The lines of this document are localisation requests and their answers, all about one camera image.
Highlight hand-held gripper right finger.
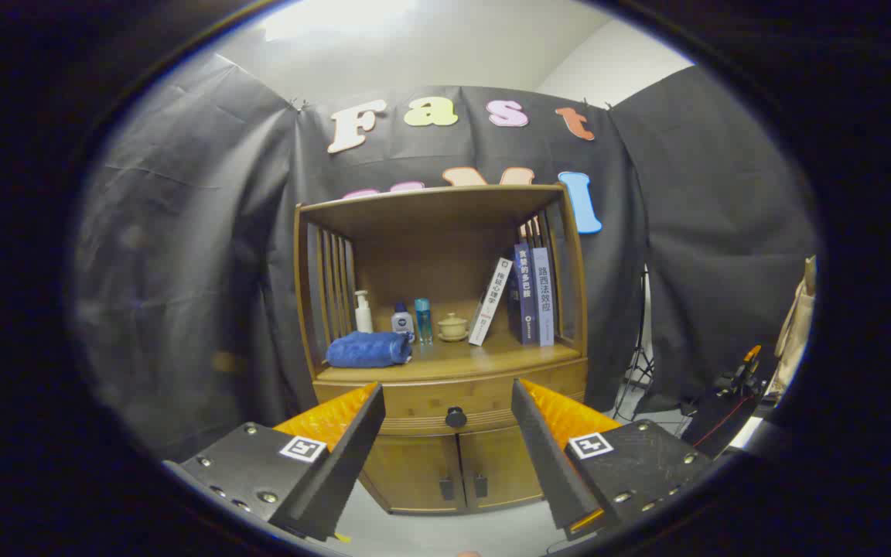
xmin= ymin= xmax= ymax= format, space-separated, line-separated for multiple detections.
xmin=511 ymin=378 xmax=717 ymax=541

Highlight wooden countertop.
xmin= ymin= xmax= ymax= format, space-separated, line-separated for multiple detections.
xmin=318 ymin=333 xmax=582 ymax=384

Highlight wooden cabinet door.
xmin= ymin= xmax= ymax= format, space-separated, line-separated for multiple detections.
xmin=360 ymin=433 xmax=466 ymax=513
xmin=457 ymin=425 xmax=547 ymax=510

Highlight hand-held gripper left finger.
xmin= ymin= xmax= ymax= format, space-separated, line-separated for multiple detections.
xmin=163 ymin=381 xmax=387 ymax=542

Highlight black tool with orange tip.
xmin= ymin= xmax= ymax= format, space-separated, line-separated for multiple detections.
xmin=728 ymin=346 xmax=763 ymax=395

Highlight wooden cabinet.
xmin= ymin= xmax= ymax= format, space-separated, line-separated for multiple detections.
xmin=294 ymin=184 xmax=590 ymax=516

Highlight black tripod stand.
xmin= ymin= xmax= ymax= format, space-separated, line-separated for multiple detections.
xmin=614 ymin=267 xmax=657 ymax=419

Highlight white book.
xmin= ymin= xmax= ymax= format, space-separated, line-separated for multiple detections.
xmin=467 ymin=257 xmax=514 ymax=347

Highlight blue rolled towel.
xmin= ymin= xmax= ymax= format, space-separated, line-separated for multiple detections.
xmin=326 ymin=331 xmax=414 ymax=368

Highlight beige bag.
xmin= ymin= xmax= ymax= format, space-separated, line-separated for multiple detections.
xmin=772 ymin=255 xmax=818 ymax=395

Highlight dark blue book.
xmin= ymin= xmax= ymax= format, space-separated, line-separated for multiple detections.
xmin=507 ymin=244 xmax=541 ymax=345

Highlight lavender book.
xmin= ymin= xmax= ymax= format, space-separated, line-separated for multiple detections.
xmin=532 ymin=247 xmax=555 ymax=347

